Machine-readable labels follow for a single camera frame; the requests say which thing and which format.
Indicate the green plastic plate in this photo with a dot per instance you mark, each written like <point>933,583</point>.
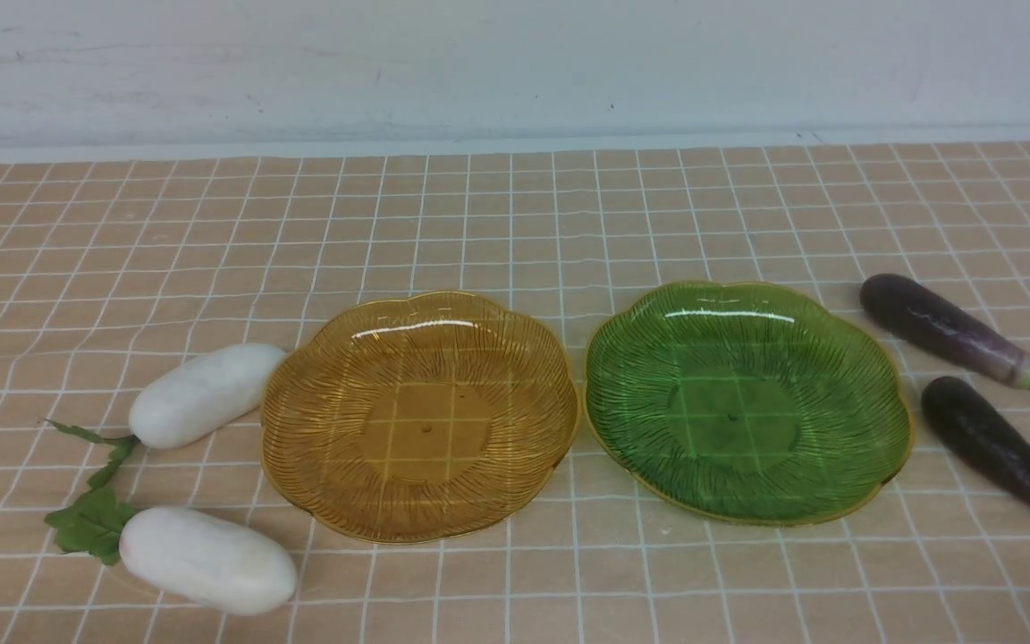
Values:
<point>747,403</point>

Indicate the dark purple eggplant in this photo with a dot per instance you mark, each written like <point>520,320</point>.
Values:
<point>966,423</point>

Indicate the amber plastic plate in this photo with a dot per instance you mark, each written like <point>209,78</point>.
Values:
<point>410,420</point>

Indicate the checkered tan tablecloth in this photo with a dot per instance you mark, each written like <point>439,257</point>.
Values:
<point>113,271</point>

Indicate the purple eggplant green stem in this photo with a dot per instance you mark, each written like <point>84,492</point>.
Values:
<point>920,316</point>

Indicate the white radish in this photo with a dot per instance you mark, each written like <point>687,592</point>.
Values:
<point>187,403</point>
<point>181,551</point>

